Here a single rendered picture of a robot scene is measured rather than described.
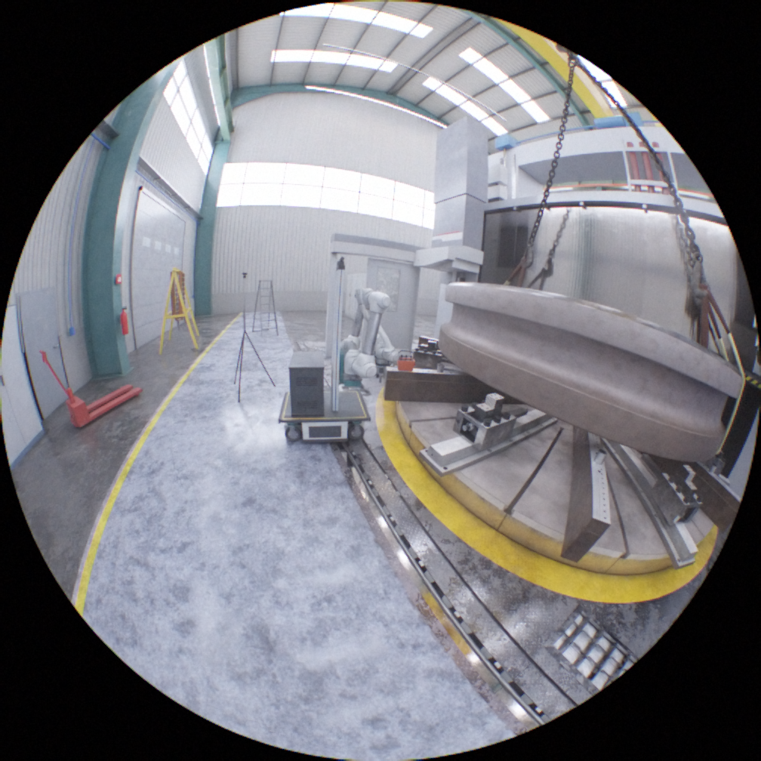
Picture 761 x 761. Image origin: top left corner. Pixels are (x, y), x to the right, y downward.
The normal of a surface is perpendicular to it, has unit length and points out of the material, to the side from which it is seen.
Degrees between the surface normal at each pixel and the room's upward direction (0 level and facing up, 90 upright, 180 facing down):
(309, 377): 90
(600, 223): 90
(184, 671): 0
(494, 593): 0
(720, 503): 90
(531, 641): 0
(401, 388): 90
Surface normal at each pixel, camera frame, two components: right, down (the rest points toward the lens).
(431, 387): 0.08, 0.36
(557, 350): -0.82, 0.14
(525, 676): 0.08, -0.93
